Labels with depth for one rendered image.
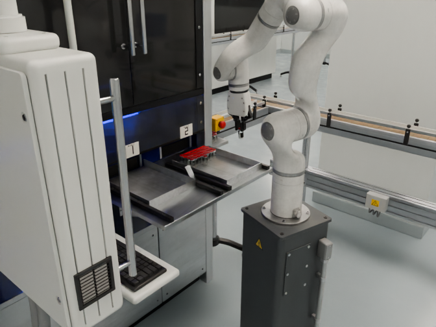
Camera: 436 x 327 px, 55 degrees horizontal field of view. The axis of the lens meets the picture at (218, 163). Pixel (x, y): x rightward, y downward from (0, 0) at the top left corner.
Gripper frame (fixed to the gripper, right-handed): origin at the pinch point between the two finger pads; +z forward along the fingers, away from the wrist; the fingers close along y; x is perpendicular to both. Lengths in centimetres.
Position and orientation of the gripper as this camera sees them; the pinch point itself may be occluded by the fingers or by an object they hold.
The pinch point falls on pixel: (240, 125)
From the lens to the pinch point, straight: 179.9
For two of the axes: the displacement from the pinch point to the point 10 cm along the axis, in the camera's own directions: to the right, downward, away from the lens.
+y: 7.6, 2.3, -6.1
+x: 6.5, -3.5, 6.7
